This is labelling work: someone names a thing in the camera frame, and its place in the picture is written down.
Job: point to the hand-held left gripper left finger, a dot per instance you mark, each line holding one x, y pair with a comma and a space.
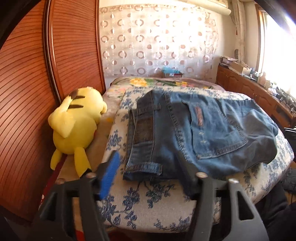
108, 176

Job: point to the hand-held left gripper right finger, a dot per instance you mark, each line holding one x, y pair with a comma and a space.
190, 183

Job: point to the blue denim pants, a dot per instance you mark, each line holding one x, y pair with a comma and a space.
185, 139

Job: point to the black devices on cabinet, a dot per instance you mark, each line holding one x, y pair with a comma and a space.
285, 97

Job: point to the bed with blue floral sheet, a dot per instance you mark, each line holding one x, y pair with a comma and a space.
150, 204

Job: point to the wooden cabinet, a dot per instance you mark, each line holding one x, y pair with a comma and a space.
249, 90

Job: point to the yellow plush toy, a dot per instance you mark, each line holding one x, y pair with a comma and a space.
76, 125

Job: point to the red patterned cloth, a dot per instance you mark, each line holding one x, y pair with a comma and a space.
47, 192

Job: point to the dark blue bottle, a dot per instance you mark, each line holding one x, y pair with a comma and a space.
252, 72

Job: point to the window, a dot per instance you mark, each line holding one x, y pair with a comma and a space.
279, 53

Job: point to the person's dark clothing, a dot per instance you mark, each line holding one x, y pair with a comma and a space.
277, 208

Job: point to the open cardboard box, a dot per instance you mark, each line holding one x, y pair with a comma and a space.
240, 68

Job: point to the stack of papers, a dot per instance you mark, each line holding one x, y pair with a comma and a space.
227, 60

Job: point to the colourful flower blanket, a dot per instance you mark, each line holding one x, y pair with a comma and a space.
161, 82

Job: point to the wooden slatted headboard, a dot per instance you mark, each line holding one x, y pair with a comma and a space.
34, 92

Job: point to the blue plastic bag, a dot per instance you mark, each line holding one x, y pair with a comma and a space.
171, 70

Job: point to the circle-patterned sheer curtain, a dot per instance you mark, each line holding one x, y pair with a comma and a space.
157, 39

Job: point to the white air conditioner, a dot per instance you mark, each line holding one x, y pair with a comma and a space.
212, 7

